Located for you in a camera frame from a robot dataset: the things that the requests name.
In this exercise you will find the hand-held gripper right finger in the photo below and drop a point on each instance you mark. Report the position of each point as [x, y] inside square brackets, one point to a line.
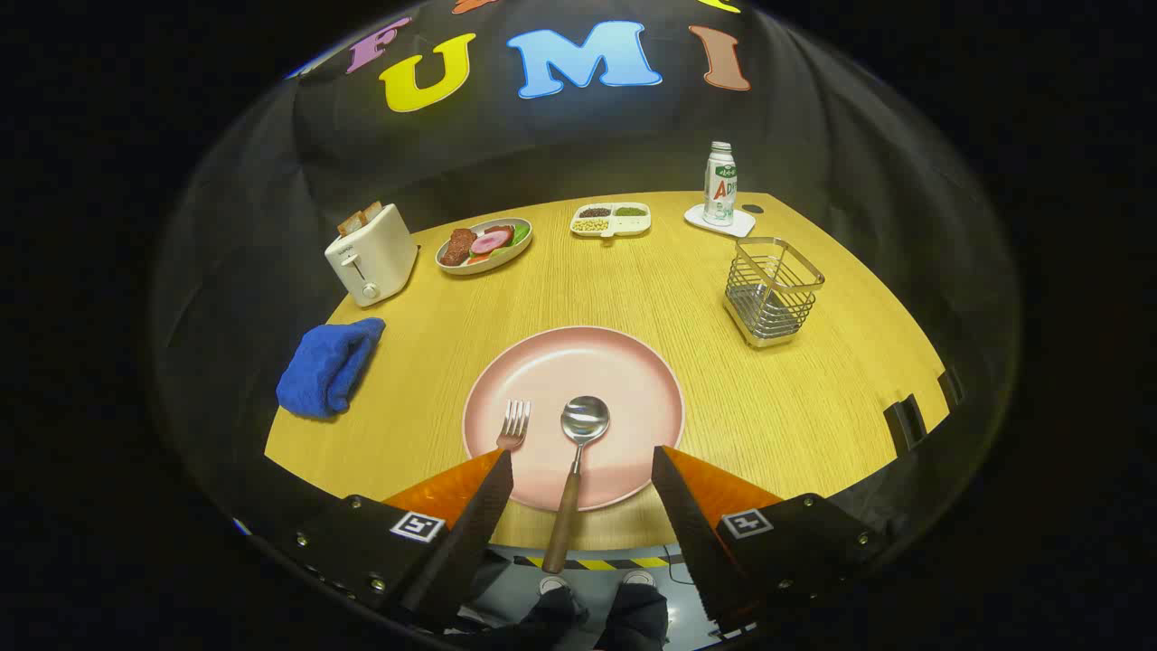
[691, 529]

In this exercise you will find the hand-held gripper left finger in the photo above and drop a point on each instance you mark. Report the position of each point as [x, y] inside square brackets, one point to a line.
[470, 529]

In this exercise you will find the white shoe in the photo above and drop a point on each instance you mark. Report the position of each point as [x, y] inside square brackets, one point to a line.
[637, 577]
[554, 584]

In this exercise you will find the yellow black floor tape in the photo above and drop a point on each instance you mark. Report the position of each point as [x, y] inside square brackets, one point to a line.
[601, 564]

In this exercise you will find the person's dark trousers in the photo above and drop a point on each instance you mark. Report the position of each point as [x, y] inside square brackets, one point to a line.
[637, 615]

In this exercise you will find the pink round plate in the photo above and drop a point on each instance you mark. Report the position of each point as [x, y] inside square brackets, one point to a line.
[578, 362]

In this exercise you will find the blue folded towel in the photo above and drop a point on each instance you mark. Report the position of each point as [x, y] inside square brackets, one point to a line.
[327, 366]

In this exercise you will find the large black table clamp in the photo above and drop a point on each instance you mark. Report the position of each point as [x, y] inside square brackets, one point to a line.
[905, 423]

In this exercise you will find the oval grey food plate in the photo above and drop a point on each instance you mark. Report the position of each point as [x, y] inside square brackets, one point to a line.
[452, 264]

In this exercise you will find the brown meat piece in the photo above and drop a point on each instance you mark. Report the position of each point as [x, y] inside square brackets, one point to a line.
[457, 246]

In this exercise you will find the cream toaster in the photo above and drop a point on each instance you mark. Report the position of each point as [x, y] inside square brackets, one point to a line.
[372, 260]

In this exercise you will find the pink ham slice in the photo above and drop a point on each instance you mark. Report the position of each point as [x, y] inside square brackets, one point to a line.
[490, 241]

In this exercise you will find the small black table clamp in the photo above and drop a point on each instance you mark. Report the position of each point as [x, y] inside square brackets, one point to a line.
[950, 387]

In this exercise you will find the green lettuce leaf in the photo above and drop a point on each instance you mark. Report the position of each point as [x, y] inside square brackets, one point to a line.
[522, 233]

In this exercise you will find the white square coaster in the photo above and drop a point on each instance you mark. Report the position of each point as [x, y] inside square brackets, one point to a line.
[743, 223]

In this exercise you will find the white divided bean dish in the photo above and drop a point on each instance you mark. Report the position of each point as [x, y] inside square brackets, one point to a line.
[610, 221]

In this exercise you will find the toast slice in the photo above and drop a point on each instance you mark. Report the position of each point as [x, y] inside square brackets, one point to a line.
[372, 212]
[350, 224]

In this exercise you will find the white green drink bottle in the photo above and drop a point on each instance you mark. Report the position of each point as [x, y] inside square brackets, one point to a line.
[719, 185]

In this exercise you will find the black backdrop cloth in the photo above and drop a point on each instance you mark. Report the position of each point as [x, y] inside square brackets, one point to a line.
[542, 136]

